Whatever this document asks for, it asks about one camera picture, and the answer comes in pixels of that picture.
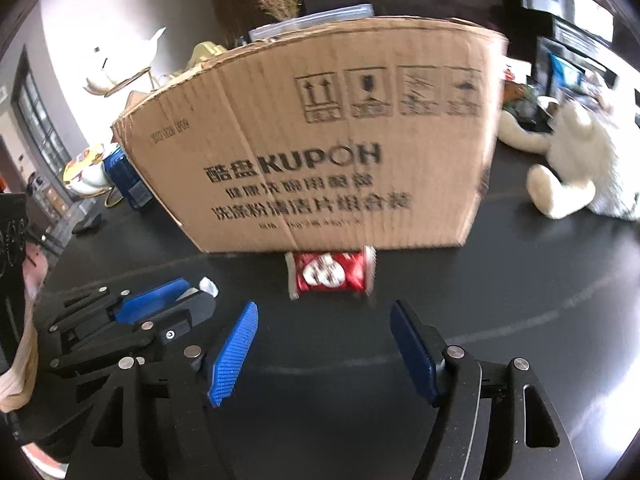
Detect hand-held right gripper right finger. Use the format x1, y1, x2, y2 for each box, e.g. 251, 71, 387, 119
390, 300, 583, 480

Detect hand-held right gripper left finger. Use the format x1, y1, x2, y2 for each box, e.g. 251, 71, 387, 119
65, 301, 259, 480

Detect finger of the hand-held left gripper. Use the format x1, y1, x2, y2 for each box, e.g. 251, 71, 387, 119
49, 294, 218, 377
47, 276, 191, 334

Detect white candy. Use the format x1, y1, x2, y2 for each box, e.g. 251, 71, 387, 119
189, 277, 219, 301

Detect red snack packet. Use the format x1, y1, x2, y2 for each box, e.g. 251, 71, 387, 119
284, 246, 377, 302

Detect brown cardboard box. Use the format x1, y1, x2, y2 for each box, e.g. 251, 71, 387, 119
111, 14, 510, 253

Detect yellow snack packet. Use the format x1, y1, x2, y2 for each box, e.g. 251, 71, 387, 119
62, 142, 118, 196

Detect black framed glass door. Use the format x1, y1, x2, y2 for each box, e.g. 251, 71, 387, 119
11, 45, 73, 186

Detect white lotus-shaped dish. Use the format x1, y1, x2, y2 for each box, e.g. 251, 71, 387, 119
82, 27, 168, 96

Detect gold mountain-shaped box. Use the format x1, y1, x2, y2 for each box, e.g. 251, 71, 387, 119
180, 42, 236, 73

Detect white plush toy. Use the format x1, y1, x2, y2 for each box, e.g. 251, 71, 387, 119
497, 100, 640, 221

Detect blue snack packet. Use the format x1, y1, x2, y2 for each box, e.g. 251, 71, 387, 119
547, 52, 586, 98

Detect clear zip bag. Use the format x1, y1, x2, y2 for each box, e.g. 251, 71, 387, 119
248, 4, 375, 41

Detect dried flower bouquet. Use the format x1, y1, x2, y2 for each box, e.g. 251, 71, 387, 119
257, 0, 303, 18

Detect black upright piano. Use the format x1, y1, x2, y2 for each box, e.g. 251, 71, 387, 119
495, 0, 640, 91

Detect beige cloth strap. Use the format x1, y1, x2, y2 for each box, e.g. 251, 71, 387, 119
0, 320, 41, 413

